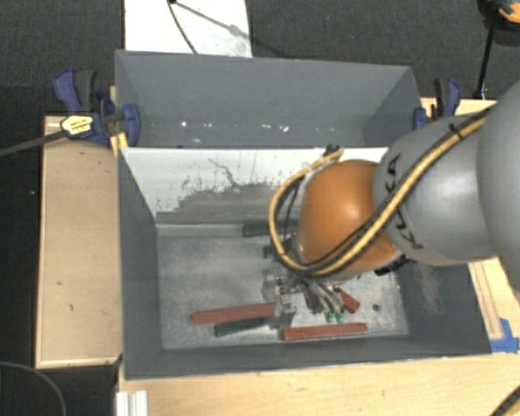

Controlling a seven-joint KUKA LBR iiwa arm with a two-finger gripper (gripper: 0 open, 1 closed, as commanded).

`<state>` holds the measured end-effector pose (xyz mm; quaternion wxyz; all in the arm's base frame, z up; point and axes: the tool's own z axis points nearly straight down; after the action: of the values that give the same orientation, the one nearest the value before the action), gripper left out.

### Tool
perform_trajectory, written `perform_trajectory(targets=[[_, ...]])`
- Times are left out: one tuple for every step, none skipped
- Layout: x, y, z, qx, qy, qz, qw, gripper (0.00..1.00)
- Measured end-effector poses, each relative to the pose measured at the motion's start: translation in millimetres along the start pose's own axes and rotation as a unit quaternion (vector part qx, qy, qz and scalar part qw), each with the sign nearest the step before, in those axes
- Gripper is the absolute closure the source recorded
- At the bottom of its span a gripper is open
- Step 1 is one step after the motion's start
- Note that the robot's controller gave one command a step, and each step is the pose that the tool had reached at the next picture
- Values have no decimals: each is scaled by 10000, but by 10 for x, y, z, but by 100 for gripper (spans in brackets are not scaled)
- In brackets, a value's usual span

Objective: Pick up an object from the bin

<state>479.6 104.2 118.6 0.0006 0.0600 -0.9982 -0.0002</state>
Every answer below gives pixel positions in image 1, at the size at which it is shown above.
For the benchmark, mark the red-brown flat block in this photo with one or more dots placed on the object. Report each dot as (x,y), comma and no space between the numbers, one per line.
(325,331)
(350,302)
(232,314)

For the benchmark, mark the dark green flat block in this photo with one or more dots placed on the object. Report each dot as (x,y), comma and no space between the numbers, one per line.
(255,228)
(240,327)

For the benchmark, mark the pale wood board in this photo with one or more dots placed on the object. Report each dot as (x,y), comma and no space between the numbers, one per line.
(80,249)

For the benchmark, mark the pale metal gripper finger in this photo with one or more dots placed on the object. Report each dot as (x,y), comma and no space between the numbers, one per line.
(290,318)
(279,318)

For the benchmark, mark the grey metal bin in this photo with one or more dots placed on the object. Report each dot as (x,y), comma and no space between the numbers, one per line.
(225,102)

